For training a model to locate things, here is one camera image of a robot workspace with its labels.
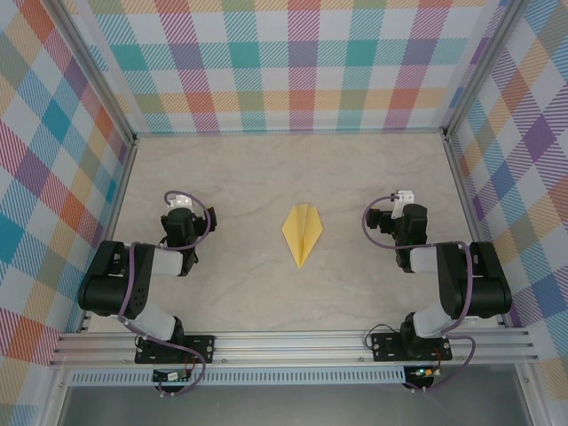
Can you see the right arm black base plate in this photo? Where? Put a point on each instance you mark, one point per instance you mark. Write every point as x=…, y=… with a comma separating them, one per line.
x=384, y=348

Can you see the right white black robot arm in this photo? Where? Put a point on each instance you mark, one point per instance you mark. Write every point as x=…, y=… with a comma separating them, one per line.
x=423, y=261

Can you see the aluminium frame post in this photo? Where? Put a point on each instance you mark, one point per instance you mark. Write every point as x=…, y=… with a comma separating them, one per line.
x=483, y=66
x=95, y=71

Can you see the wide aluminium mounting rail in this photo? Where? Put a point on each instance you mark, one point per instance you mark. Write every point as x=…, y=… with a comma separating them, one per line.
x=288, y=346

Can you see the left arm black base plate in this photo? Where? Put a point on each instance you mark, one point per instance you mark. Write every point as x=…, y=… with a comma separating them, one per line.
x=202, y=348

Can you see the thin aluminium table edge rail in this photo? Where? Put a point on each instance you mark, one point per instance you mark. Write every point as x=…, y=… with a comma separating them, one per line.
x=288, y=131

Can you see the yellow paper sheet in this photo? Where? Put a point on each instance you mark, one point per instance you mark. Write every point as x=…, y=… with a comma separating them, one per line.
x=295, y=231

